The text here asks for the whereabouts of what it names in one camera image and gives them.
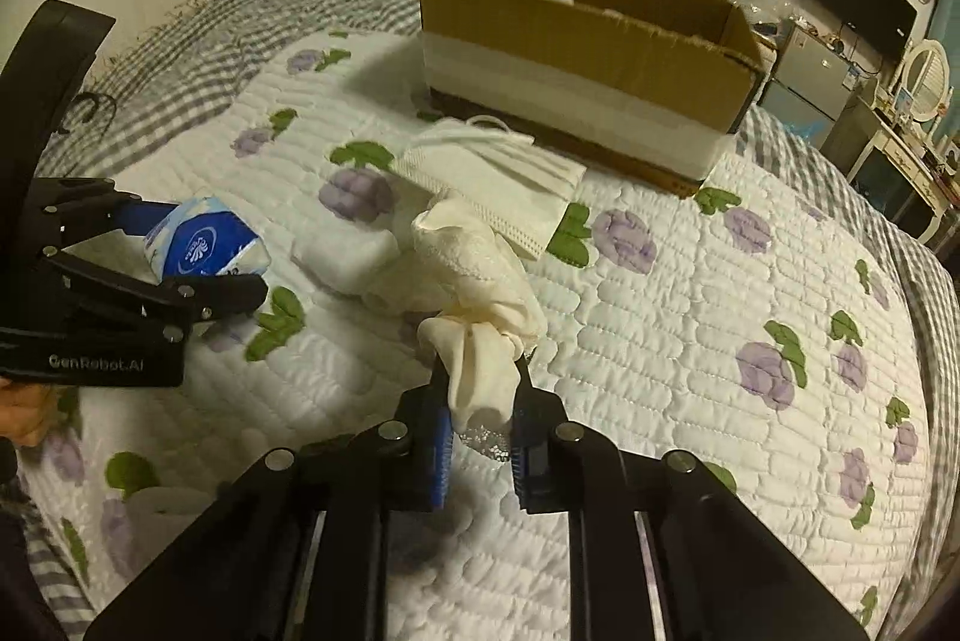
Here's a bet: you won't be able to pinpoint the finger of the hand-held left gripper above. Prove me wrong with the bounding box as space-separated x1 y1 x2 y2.
22 176 182 257
45 251 269 325

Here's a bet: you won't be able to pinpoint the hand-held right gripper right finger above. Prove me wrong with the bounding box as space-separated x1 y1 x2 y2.
508 362 872 641

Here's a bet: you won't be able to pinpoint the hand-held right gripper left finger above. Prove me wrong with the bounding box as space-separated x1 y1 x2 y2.
82 357 456 641

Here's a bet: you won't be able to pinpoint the white cloth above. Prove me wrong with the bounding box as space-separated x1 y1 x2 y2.
291 227 402 297

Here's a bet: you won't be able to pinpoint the cream lace cloth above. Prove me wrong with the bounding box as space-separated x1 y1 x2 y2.
364 202 547 462

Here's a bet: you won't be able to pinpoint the white face mask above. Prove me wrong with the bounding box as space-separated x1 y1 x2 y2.
394 114 588 259

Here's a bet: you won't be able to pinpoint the cardboard box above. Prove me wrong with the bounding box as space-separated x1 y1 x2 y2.
418 0 768 198

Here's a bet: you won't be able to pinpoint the person's left hand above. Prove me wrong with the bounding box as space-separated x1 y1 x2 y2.
0 381 52 448

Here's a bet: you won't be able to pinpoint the white quilt with purple flowers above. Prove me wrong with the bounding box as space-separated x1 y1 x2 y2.
15 29 929 641

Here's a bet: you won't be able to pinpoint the white dressing table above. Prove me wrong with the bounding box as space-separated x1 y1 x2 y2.
846 99 960 246

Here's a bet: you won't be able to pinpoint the grey mini fridge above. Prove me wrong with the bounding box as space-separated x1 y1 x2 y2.
757 22 865 145

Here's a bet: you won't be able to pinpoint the clear plastic bags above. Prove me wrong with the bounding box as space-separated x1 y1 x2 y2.
739 0 797 38

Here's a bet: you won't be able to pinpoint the white oval mirror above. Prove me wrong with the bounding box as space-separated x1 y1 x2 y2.
895 38 951 126

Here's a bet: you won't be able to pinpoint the black cable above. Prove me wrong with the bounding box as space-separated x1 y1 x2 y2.
62 90 119 137

